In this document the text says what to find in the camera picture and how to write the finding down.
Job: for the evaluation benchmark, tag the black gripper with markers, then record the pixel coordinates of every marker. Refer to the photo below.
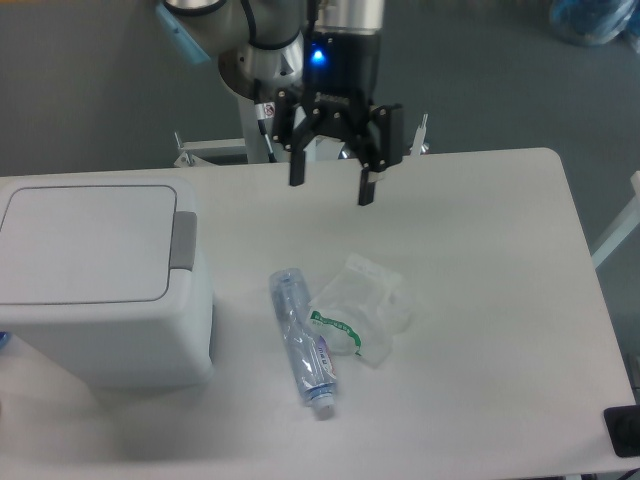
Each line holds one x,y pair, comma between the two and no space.
338,82

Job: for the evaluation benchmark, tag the grey trash can push button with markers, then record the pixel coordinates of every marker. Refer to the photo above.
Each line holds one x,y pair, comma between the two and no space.
183,241

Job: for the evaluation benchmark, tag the white trash can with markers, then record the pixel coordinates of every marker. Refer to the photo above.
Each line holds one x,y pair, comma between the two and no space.
133,344

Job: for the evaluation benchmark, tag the white trash can lid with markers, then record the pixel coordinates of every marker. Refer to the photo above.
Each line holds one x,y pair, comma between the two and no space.
86,244

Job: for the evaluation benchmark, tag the crumpled clear plastic bag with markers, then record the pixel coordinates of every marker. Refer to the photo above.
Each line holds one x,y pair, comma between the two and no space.
361,309

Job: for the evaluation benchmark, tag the crushed clear plastic bottle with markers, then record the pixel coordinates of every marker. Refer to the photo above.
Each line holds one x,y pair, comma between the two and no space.
308,354

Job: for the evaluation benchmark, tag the blue plastic bag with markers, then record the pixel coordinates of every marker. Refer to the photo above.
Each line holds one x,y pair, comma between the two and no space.
590,23

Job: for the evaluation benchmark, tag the black device at table edge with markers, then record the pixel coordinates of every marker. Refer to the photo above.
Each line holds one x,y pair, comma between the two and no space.
622,424

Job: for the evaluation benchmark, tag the white metal table frame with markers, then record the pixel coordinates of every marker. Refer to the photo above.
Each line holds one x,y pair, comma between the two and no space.
235,151

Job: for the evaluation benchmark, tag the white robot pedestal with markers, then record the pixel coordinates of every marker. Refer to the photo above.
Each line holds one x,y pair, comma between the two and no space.
257,150

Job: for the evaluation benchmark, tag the white frame bar right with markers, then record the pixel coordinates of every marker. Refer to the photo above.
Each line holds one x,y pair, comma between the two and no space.
619,229

